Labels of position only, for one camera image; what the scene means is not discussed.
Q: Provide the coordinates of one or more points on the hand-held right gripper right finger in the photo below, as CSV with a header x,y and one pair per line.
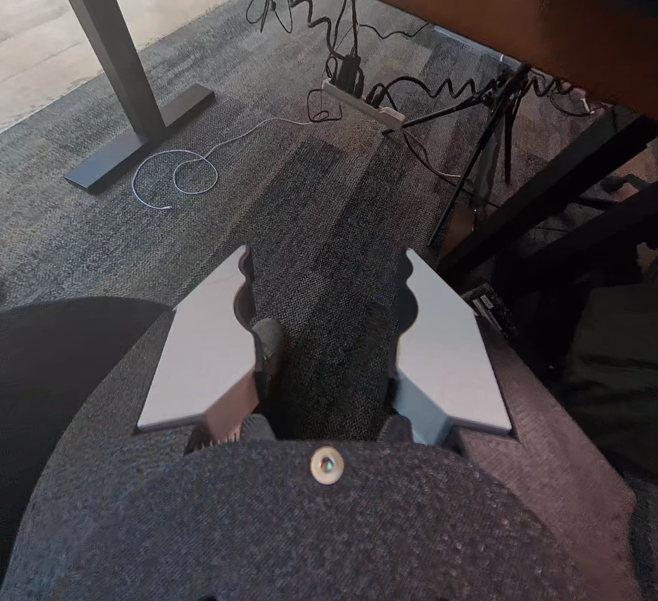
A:
x,y
452,354

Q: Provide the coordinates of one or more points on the person's leg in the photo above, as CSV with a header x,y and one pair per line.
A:
x,y
61,364

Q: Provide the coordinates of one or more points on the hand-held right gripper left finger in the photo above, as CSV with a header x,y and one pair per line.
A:
x,y
200,354

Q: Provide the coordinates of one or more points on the white power strip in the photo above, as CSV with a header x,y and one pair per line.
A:
x,y
370,106

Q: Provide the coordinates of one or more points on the person's shoe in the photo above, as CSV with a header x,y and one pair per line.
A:
x,y
270,339

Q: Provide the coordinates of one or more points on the black box with white label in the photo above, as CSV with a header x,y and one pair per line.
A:
x,y
493,310

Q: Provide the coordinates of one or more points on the black tripod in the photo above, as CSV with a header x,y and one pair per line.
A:
x,y
480,148

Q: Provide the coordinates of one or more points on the black desk leg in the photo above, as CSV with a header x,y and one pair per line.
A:
x,y
118,71
565,188

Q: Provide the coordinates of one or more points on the black power adapter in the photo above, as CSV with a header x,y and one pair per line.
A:
x,y
349,71

